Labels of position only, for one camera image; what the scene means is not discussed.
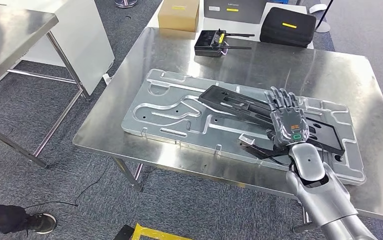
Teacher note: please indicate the black plastic frame part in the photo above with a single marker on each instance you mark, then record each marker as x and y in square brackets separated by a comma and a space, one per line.
[231, 102]

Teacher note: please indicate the black tool with yellow stripe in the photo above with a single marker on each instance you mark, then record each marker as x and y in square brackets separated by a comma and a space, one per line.
[208, 43]

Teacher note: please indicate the steel frame side table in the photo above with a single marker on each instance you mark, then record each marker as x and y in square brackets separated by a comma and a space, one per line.
[9, 23]

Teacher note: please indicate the black zip case yellow label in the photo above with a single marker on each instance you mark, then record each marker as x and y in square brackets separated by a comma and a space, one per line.
[287, 30]

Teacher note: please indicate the round chrome stand base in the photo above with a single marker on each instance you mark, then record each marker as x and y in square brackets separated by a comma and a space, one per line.
[126, 2]

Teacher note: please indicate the white cabinet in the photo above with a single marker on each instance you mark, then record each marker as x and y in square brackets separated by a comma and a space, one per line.
[85, 36]

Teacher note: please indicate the grey flat carton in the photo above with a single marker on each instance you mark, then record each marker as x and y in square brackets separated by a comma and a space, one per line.
[234, 11]

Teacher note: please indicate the person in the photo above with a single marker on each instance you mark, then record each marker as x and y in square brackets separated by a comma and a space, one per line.
[6, 218]

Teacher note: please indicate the stamped silver metal panel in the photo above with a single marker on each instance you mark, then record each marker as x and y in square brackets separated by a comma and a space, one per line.
[165, 119]

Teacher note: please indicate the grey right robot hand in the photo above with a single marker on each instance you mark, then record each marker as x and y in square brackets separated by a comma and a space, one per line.
[289, 124]

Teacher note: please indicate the stainless steel workbench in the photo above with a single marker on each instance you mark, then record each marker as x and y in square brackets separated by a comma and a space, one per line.
[261, 63]

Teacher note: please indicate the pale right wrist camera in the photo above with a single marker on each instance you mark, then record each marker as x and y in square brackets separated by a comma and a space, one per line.
[246, 139]

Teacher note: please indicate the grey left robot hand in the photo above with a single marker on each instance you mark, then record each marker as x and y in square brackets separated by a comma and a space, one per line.
[123, 233]

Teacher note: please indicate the tan flat box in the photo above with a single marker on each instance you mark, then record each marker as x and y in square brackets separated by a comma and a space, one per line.
[178, 16]

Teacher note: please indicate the black pole with white base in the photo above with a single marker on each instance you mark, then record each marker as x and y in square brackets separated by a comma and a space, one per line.
[322, 26]

